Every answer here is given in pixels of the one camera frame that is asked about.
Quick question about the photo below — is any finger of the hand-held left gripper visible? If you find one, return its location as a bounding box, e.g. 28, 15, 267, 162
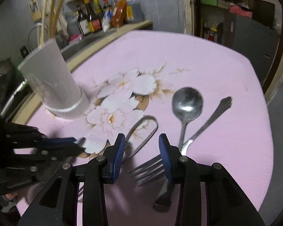
36, 137, 86, 157

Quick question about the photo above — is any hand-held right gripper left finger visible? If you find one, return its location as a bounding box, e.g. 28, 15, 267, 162
18, 133, 126, 226

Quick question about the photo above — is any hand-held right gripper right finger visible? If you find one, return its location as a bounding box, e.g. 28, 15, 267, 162
158, 133, 266, 226

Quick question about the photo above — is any steel spoon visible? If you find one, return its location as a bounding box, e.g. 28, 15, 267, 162
172, 87, 204, 149

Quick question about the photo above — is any steel fork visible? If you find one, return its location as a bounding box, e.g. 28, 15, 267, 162
128, 96, 233, 187

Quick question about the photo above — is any white plastic utensil holder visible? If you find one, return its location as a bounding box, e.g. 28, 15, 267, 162
18, 39, 90, 120

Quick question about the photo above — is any wooden chopstick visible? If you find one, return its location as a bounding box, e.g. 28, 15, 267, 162
49, 0, 61, 38
39, 0, 49, 48
53, 0, 73, 38

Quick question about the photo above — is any pink floral tablecloth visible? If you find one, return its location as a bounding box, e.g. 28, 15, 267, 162
15, 30, 274, 226

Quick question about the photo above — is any steel sink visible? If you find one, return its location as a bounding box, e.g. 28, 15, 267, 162
61, 27, 125, 55

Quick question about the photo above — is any steel faucet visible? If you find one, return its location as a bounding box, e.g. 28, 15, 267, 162
28, 24, 50, 50

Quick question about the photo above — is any dark bottle white label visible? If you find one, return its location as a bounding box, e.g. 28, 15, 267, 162
77, 5, 91, 36

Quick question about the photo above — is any soy sauce bottle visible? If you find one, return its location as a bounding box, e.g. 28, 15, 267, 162
85, 0, 102, 33

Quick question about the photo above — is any white blue plastic bag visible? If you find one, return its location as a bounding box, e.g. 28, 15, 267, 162
102, 9, 114, 33

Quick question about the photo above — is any black cabinet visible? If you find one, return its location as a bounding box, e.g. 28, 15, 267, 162
223, 12, 280, 86

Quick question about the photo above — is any wooden cutting board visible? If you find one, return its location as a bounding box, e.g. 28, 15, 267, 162
27, 0, 42, 21

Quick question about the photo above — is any plastic oil jug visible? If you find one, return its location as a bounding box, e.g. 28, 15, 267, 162
122, 0, 136, 21

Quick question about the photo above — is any red cloth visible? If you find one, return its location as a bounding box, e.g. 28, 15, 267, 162
229, 4, 253, 18

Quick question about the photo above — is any steel utensil handle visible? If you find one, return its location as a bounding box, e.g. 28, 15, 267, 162
153, 179, 178, 213

